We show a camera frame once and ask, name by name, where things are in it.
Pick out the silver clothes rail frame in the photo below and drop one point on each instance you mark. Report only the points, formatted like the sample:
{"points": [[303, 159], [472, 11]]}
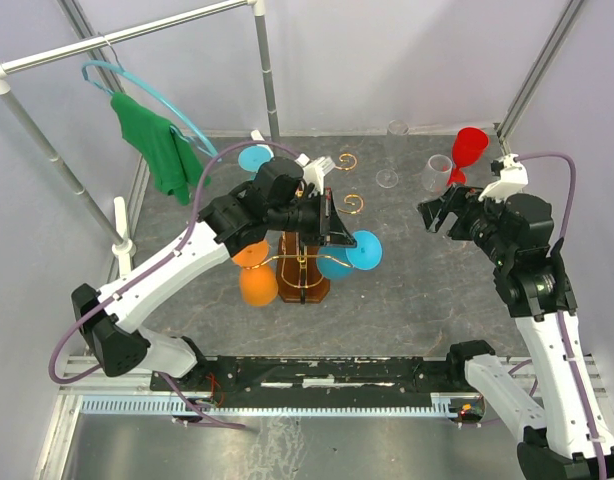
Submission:
{"points": [[201, 66]]}

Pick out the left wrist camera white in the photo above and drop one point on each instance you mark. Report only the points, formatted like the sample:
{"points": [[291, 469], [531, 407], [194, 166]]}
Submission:
{"points": [[315, 170]]}

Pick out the red wine glass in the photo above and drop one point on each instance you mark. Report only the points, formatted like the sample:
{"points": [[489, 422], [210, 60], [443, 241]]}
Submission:
{"points": [[469, 145]]}

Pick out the brown wooden rack base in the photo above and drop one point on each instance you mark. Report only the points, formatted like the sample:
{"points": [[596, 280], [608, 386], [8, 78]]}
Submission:
{"points": [[299, 280]]}

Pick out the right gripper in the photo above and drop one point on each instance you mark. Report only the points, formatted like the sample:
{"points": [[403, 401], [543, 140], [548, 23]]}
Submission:
{"points": [[461, 200]]}

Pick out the clear wine glass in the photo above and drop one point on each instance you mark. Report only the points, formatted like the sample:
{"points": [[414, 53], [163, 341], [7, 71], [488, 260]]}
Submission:
{"points": [[436, 173], [395, 144]]}

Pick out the blue front wine glass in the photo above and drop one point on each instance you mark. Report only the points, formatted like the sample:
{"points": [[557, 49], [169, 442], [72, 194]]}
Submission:
{"points": [[336, 263]]}

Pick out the light blue back glass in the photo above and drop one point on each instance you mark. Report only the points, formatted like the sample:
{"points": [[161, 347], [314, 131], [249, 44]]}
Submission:
{"points": [[253, 157]]}

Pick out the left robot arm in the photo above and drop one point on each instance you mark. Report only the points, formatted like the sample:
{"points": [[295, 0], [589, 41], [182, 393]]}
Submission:
{"points": [[285, 196]]}

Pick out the green cloth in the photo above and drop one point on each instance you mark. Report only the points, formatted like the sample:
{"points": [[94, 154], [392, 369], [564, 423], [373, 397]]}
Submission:
{"points": [[172, 162]]}

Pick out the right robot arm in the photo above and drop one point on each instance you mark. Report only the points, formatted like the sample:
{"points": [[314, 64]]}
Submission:
{"points": [[565, 436]]}

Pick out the blue clothes hanger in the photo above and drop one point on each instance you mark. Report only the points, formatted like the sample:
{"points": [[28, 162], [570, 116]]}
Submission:
{"points": [[197, 139]]}

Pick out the light blue cable duct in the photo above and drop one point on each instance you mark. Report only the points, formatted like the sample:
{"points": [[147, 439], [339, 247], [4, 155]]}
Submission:
{"points": [[172, 405]]}

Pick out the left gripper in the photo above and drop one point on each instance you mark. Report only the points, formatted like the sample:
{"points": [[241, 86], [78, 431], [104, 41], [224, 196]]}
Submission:
{"points": [[330, 228]]}

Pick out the orange wine glass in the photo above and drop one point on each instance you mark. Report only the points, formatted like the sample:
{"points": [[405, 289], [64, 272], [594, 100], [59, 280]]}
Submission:
{"points": [[257, 280]]}

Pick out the gold wire glass rack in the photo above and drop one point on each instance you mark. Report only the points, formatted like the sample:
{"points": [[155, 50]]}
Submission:
{"points": [[346, 161]]}

